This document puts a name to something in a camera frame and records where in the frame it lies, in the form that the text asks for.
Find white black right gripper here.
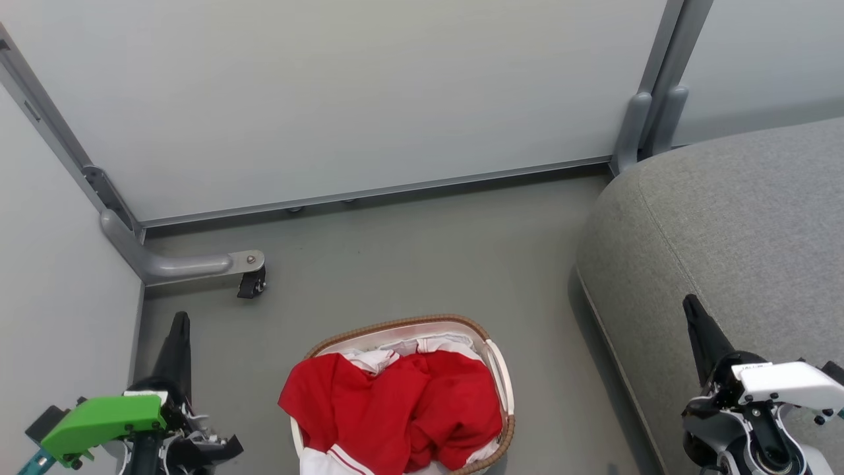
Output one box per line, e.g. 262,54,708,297
682,294,844,475

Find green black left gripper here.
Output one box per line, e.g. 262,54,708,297
40,311,245,475

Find red and white garment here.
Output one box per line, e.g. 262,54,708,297
278,350,505,475

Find grey fabric sofa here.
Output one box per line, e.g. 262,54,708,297
575,117,844,475

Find grey metal partition foot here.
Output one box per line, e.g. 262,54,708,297
100,209,266,286

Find black caster wheel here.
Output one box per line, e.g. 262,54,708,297
237,267,268,300

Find wicker laundry basket white handles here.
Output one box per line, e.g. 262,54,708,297
290,314,516,475

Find grey partition corner post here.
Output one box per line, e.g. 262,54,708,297
0,25,144,239

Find grey aluminium partition rail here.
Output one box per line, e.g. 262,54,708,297
140,156,614,229

